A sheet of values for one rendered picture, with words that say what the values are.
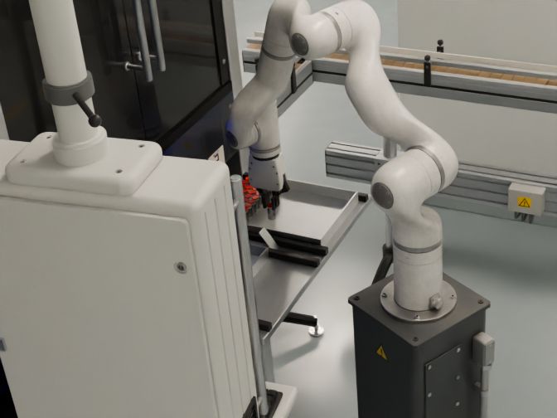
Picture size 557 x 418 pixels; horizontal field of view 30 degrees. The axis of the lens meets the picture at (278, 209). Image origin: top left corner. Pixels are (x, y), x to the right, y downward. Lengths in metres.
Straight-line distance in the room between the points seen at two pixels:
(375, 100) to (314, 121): 2.97
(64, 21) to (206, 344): 0.63
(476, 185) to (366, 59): 1.45
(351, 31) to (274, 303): 0.71
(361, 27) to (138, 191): 0.82
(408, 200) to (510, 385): 1.47
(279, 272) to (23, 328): 0.85
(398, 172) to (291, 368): 1.56
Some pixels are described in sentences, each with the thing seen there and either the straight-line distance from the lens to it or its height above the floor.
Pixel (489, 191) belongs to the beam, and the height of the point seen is 0.48.
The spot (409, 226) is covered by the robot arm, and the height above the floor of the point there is 1.13.
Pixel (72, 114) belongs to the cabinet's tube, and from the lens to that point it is 1.83.
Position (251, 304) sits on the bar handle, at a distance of 2.12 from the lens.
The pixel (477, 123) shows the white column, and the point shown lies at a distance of 4.36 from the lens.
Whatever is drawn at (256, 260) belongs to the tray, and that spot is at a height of 0.91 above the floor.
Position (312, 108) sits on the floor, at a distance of 5.49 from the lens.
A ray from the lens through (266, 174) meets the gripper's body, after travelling 2.83.
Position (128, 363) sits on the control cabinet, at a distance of 2.04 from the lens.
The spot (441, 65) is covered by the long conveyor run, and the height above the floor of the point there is 0.96.
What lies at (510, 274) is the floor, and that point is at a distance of 4.20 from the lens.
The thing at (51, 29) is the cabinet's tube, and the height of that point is 1.84.
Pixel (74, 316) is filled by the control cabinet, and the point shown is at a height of 1.28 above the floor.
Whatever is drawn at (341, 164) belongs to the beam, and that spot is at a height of 0.50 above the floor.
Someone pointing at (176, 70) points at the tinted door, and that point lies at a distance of 2.74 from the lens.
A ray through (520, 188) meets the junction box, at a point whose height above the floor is 0.55.
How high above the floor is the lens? 2.46
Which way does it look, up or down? 32 degrees down
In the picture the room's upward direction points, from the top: 5 degrees counter-clockwise
